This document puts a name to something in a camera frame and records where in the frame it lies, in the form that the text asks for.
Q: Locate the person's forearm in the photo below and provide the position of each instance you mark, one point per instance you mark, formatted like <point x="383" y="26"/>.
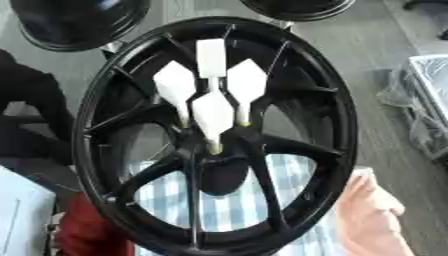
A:
<point x="370" y="216"/>

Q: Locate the white pin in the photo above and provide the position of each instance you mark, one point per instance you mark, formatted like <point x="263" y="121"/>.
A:
<point x="212" y="115"/>
<point x="174" y="85"/>
<point x="247" y="81"/>
<point x="210" y="56"/>

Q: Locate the black spoked wheel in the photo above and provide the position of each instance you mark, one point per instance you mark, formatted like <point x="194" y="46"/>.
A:
<point x="315" y="100"/>

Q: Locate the black round wheel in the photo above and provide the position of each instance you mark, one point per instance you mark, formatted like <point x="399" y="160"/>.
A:
<point x="76" y="23"/>
<point x="297" y="8"/>

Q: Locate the red cloth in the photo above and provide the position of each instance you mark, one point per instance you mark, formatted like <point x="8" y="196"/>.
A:
<point x="87" y="230"/>

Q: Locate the clear plastic wrapped bin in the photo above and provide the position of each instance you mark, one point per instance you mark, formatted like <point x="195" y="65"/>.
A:
<point x="423" y="100"/>

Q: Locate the pale blue box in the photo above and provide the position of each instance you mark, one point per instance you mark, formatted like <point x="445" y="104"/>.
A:
<point x="23" y="216"/>

